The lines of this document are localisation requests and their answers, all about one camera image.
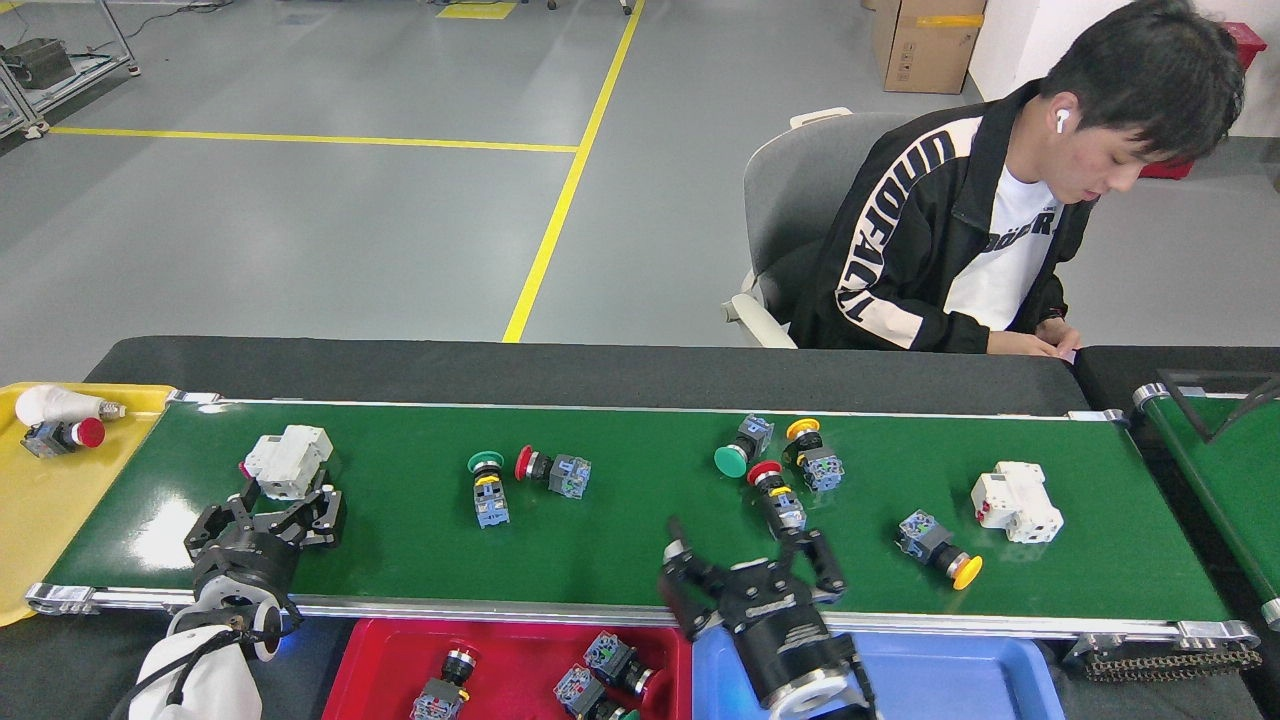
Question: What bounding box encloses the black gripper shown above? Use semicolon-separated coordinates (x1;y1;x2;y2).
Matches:
660;518;856;711
185;480;346;601

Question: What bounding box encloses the white circuit breaker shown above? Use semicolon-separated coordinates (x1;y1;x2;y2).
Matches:
971;461;1065;544
240;425;335;501

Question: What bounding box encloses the red mushroom push button switch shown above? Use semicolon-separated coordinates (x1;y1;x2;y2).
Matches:
583;630;656;698
746;460;809;546
410;645;479;720
20;417;107;460
514;444;593;500

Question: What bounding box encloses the yellow mushroom push button switch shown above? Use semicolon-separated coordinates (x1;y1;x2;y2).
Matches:
785;417;846;492
897;510;984;591

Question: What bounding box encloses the green mushroom push button switch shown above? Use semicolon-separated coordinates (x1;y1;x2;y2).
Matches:
467;450;511;529
713;414;776;479
553;665;641;720

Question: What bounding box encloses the long green conveyor belt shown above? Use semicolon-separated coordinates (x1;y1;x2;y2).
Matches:
25;390;1263;651

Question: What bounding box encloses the yellow plastic tray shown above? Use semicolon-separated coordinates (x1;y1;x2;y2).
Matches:
0;383;176;628

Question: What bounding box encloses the green feeder conveyor belt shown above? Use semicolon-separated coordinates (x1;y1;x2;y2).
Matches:
1133;383;1280;631

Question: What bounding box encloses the person's right hand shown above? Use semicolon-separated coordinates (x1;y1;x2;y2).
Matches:
985;330;1063;358

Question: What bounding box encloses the blue plastic bin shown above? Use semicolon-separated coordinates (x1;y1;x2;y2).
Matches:
690;625;1066;720

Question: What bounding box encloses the white light bulb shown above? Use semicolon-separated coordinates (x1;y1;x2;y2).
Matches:
14;385;128;429

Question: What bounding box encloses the red plastic bin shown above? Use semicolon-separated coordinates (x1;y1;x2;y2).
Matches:
322;618;693;720

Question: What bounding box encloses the person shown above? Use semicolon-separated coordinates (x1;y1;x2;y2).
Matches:
790;0;1246;356

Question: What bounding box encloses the grey office chair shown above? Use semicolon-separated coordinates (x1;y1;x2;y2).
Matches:
722;107;906;349

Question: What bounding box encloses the grey metal case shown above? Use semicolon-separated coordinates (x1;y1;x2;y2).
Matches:
0;38;76;89

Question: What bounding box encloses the brown cardboard box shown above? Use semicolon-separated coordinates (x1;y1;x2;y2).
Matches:
870;0;989;95

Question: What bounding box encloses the red fire extinguisher box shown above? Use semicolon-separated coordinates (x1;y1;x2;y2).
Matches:
1140;22;1269;181

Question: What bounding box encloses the black drive chain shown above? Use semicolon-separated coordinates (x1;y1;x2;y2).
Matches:
1065;640;1263;684

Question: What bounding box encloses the aluminium frame rack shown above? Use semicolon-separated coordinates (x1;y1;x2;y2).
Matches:
0;0;141;141

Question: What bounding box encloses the black metal bracket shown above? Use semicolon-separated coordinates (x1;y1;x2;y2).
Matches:
1160;370;1280;443

